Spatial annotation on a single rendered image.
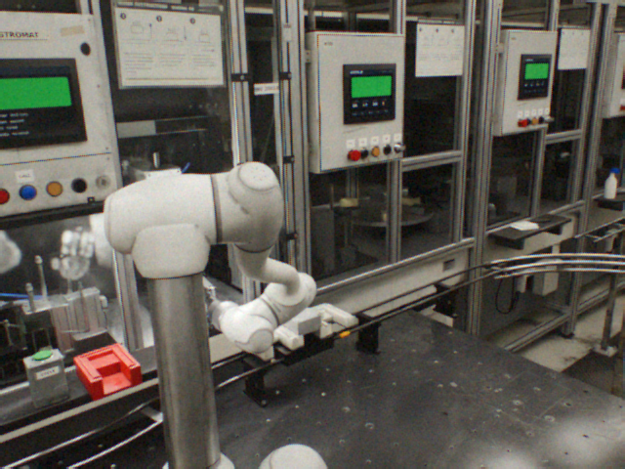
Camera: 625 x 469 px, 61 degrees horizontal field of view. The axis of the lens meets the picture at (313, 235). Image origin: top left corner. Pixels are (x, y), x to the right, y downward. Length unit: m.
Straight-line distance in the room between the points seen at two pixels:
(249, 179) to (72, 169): 0.66
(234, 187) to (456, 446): 1.02
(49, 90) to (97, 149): 0.18
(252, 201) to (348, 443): 0.88
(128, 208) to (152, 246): 0.08
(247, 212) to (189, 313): 0.21
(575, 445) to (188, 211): 1.25
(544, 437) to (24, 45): 1.68
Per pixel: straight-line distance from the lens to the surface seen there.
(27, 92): 1.44
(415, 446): 1.63
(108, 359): 1.59
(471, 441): 1.67
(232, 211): 0.96
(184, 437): 1.07
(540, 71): 2.85
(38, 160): 1.48
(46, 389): 1.51
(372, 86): 1.97
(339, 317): 1.87
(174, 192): 0.96
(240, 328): 1.45
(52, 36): 1.48
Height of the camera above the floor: 1.68
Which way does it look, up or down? 17 degrees down
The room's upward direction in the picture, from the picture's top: 2 degrees counter-clockwise
